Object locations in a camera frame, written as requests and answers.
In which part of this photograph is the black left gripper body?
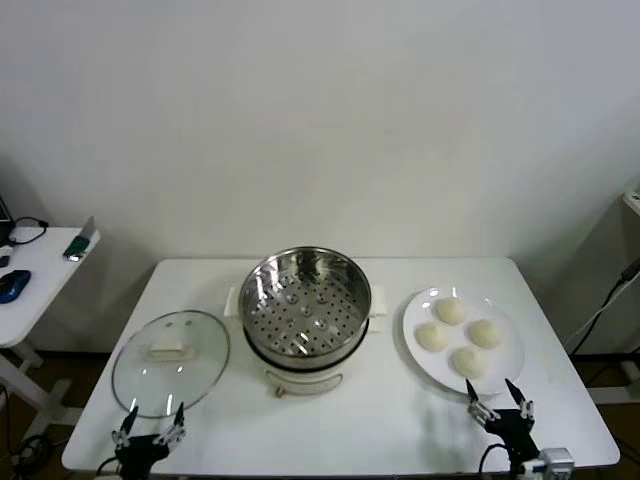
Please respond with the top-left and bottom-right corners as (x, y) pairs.
(113, 433), (171, 480)

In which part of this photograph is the blue computer mouse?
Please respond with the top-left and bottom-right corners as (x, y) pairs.
(0, 268), (32, 305)

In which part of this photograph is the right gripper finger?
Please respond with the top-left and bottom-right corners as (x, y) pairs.
(503, 377), (536, 425)
(464, 378), (502, 427)

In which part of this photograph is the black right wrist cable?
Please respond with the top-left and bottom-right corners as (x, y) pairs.
(476, 441), (516, 475)

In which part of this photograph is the white side table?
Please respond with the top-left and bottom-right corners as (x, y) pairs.
(0, 226), (101, 441)

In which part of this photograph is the white round plate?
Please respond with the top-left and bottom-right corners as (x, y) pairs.
(402, 286), (527, 397)

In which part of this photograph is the glass lid with cream handle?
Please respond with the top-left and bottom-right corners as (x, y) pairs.
(110, 309), (231, 420)

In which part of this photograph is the black cable with adapter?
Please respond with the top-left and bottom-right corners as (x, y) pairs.
(571, 263), (640, 355)

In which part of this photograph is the white steamed baozi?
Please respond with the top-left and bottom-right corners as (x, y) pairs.
(416, 322), (450, 352)
(434, 297), (467, 326)
(452, 346), (489, 379)
(467, 318), (503, 350)

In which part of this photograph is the white hanging cable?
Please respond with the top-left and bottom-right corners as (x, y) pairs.
(563, 279), (626, 346)

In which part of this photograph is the black cable with plug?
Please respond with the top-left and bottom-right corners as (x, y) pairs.
(7, 215), (50, 246)

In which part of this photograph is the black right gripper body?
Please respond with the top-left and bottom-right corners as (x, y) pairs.
(482, 408), (541, 464)

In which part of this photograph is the steel steamer basket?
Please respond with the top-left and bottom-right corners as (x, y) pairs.
(223, 245), (390, 369)

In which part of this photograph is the black laptop screen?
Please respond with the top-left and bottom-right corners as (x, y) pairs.
(0, 194), (14, 245)

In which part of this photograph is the white electric cooker base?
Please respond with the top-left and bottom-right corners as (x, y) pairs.
(243, 313), (385, 400)

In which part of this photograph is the black floor cable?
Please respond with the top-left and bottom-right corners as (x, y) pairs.
(17, 433), (55, 471)

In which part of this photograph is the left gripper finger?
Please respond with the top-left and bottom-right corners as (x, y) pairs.
(152, 401), (188, 447)
(110, 404), (140, 449)

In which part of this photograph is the green handheld device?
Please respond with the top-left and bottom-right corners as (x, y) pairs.
(62, 215), (96, 262)

